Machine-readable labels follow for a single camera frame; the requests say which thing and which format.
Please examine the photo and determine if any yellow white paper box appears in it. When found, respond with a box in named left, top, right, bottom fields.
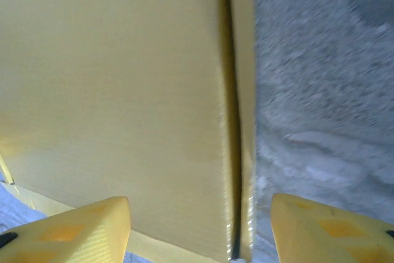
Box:
left=0, top=0, right=258, bottom=263

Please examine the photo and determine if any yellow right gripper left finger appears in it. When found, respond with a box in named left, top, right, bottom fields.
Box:
left=0, top=195, right=132, bottom=263

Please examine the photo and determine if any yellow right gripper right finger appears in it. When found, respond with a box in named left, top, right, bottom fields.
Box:
left=270, top=193, right=394, bottom=263

